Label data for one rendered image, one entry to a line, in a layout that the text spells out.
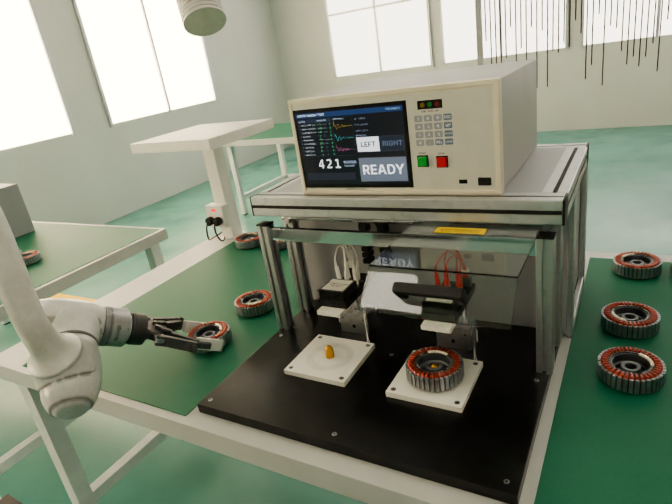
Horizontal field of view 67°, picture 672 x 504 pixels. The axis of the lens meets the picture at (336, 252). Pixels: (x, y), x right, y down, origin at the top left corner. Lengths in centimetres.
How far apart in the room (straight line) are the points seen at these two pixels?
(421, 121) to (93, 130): 538
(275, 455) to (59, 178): 514
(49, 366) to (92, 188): 507
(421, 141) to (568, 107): 636
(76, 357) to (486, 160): 85
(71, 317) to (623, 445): 107
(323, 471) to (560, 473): 38
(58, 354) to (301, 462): 50
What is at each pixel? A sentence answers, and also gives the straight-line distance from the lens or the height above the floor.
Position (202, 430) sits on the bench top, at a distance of 111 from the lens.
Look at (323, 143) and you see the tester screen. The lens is 110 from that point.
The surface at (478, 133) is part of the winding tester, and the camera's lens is 97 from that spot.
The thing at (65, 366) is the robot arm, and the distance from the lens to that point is 111.
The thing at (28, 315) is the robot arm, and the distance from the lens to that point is 107.
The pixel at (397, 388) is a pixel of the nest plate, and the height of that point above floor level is 78.
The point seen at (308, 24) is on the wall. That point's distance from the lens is 845.
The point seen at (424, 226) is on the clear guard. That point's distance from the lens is 100.
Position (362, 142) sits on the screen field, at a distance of 105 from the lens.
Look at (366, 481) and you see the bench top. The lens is 92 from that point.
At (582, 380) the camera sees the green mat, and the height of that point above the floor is 75.
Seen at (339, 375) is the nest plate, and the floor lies 78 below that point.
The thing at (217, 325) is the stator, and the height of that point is 78.
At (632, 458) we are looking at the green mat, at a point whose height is 75.
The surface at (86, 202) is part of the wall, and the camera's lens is 608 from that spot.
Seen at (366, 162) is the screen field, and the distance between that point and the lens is 106.
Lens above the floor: 141
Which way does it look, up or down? 22 degrees down
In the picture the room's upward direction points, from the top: 9 degrees counter-clockwise
